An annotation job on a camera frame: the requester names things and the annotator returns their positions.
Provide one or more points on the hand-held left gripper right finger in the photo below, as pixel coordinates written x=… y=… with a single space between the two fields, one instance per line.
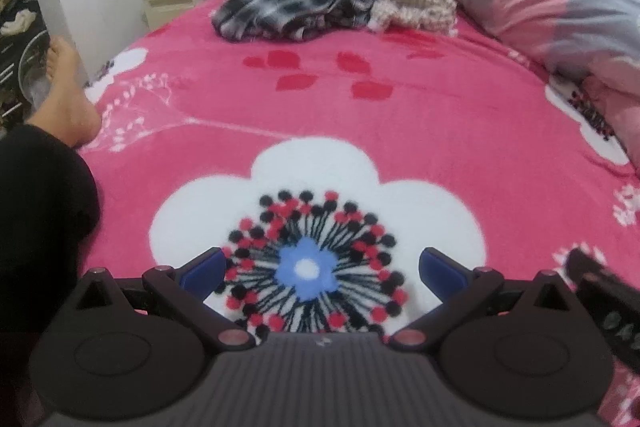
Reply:
x=442 y=274

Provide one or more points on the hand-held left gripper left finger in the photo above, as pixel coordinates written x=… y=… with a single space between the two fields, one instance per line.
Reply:
x=205 y=269

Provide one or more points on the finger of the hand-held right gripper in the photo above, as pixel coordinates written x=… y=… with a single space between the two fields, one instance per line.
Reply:
x=587 y=269

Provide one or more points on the black white plaid shirt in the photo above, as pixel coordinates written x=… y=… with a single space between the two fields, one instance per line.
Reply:
x=280 y=7

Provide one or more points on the person's black trouser leg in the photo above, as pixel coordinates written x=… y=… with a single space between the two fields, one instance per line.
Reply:
x=40 y=232

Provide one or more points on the pink floral blanket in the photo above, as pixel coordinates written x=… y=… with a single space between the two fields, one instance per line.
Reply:
x=350 y=117

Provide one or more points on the person's bare foot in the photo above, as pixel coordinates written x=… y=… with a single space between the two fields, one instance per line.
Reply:
x=65 y=97

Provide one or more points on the pink grey quilt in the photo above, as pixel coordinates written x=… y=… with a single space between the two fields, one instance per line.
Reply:
x=550 y=7

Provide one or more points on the cluttered pile by window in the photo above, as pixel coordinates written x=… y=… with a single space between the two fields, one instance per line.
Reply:
x=15 y=57

